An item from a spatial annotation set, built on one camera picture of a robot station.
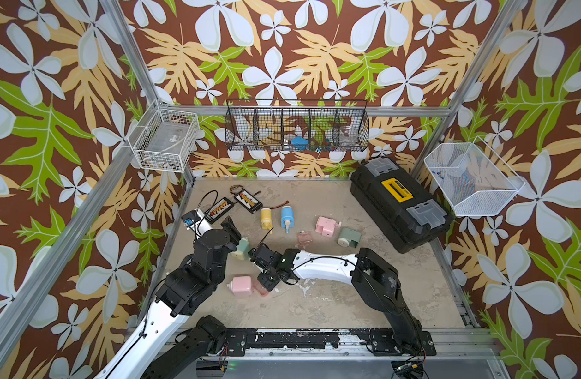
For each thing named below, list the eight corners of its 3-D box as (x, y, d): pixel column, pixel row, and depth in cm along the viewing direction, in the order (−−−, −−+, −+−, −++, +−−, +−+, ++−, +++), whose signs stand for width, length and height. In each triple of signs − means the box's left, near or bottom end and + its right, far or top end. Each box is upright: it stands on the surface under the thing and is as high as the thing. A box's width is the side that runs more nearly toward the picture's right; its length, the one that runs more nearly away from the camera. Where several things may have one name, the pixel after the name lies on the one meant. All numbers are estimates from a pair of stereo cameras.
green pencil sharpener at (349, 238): (336, 244, 98) (337, 239, 95) (340, 231, 102) (341, 226, 99) (356, 251, 96) (358, 246, 93) (359, 238, 100) (361, 232, 97)
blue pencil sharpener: (280, 233, 102) (280, 225, 97) (281, 213, 108) (280, 205, 104) (294, 233, 102) (294, 225, 97) (293, 213, 108) (293, 205, 104)
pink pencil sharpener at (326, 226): (314, 234, 101) (315, 228, 98) (317, 221, 105) (318, 215, 102) (337, 240, 99) (339, 235, 96) (340, 227, 103) (342, 221, 100)
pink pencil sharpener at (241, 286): (230, 296, 85) (226, 290, 79) (232, 282, 88) (228, 275, 83) (251, 296, 85) (249, 290, 79) (253, 282, 88) (251, 275, 83)
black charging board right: (234, 198, 114) (233, 196, 113) (244, 191, 117) (244, 188, 116) (252, 214, 109) (252, 212, 107) (263, 206, 112) (262, 203, 110)
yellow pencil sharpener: (260, 234, 101) (259, 225, 96) (262, 216, 107) (261, 207, 102) (273, 234, 101) (272, 225, 96) (274, 216, 107) (273, 207, 102)
